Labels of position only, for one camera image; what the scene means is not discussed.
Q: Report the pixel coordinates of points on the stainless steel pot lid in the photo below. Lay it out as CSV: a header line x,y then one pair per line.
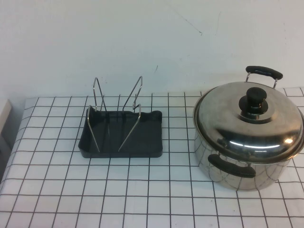
x,y
225,123

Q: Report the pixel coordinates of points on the white black-grid tablecloth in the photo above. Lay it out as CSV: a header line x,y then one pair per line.
x,y
152,202

